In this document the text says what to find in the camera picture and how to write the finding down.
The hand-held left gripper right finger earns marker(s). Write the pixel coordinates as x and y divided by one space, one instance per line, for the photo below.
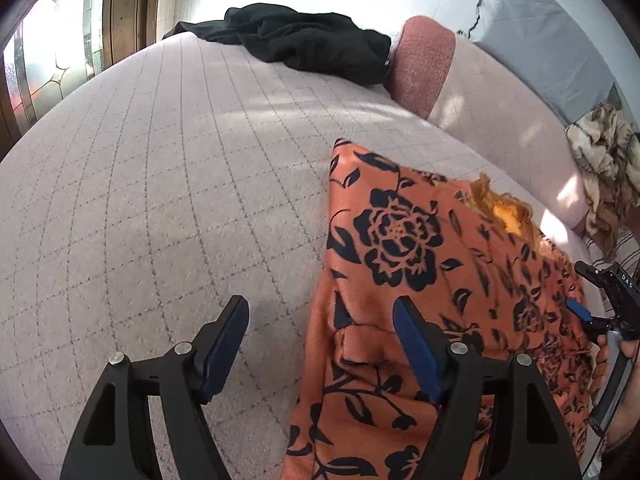
417 355

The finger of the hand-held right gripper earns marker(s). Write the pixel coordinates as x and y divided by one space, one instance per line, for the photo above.
590 272
579 310

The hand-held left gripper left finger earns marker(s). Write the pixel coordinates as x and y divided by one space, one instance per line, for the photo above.
224 345

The orange floral garment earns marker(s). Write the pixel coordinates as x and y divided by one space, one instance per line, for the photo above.
400 230

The person's right forearm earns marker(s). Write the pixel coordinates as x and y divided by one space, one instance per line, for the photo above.
625 467

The person's right hand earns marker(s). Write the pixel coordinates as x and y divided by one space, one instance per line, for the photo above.
604 356

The striped cloth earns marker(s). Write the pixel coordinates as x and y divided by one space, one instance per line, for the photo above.
617 246

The beige floral cloth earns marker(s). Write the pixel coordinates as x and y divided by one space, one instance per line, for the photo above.
605 160

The white quilted bed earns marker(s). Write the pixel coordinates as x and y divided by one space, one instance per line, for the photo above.
150 185

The grey pillow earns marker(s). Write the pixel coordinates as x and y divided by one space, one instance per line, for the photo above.
540 45

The pink bolster cushion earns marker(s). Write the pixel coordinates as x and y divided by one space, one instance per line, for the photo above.
420 70

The black garment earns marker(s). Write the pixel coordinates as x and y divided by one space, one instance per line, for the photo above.
300 40

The wooden stained-glass door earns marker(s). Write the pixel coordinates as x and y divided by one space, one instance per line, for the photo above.
55 50

